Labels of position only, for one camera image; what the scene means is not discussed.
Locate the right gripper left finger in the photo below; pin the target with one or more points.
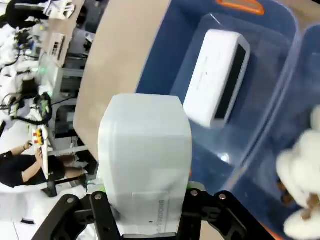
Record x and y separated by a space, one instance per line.
75 220

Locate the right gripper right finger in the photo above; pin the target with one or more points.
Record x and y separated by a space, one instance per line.
225 220

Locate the small white cloud plush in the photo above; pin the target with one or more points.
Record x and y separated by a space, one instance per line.
297 227

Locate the large white cloud plush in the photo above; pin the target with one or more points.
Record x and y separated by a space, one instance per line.
300 162

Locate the white boxy digital clock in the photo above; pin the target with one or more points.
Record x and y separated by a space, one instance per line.
145 150

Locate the white rounded digital clock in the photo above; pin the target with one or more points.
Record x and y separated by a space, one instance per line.
212 75

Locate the person in black shirt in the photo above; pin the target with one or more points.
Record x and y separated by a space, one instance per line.
22 170

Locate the white panel with coloured buttons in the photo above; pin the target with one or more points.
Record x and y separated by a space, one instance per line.
42 150

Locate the white labelled box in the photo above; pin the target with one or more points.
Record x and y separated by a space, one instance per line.
57 46

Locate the brown wooden desk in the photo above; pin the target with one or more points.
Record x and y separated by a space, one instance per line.
72 27

